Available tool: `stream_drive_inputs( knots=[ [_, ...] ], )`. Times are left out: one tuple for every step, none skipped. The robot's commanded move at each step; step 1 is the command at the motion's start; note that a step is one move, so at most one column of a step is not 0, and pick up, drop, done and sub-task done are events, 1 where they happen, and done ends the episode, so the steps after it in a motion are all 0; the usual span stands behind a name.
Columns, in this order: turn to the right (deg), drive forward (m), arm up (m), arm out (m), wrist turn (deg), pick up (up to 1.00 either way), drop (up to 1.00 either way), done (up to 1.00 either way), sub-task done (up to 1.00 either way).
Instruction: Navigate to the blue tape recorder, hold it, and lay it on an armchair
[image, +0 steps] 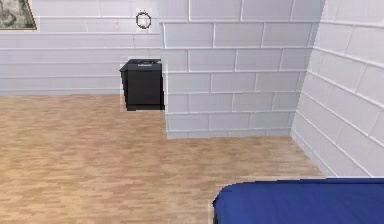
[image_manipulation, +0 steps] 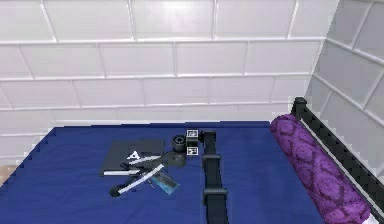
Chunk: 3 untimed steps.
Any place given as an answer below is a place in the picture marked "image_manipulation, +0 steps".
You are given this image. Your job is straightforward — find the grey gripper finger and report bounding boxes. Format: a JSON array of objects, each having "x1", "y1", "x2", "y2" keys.
[
  {"x1": 109, "y1": 163, "x2": 166, "y2": 198},
  {"x1": 120, "y1": 155, "x2": 168, "y2": 170}
]

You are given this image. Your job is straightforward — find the blue bed with black frame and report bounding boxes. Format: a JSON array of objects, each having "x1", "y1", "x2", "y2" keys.
[{"x1": 0, "y1": 96, "x2": 384, "y2": 224}]

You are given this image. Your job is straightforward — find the blue tape recorder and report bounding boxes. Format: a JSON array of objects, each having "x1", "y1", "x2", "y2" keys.
[{"x1": 150, "y1": 171, "x2": 180, "y2": 196}]

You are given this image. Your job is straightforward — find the black book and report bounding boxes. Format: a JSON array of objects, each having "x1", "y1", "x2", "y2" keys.
[{"x1": 99, "y1": 138, "x2": 166, "y2": 177}]

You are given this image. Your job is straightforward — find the purple patterned bolster pillow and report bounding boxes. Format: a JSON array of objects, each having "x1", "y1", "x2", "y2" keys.
[{"x1": 269, "y1": 113, "x2": 372, "y2": 224}]

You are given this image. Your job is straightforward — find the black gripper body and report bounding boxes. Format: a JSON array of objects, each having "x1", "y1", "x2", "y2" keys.
[{"x1": 163, "y1": 134, "x2": 188, "y2": 169}]

